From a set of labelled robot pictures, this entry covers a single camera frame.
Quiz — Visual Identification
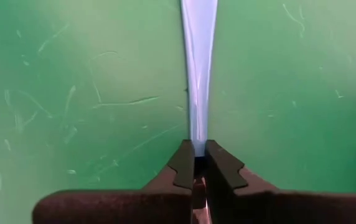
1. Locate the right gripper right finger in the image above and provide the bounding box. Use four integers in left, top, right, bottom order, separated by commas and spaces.
205, 139, 356, 224

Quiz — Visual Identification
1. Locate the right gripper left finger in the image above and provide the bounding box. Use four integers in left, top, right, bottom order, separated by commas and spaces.
32, 139, 195, 224

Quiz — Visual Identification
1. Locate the blue-handled metal spoon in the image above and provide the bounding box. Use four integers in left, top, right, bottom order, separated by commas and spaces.
180, 0, 219, 224

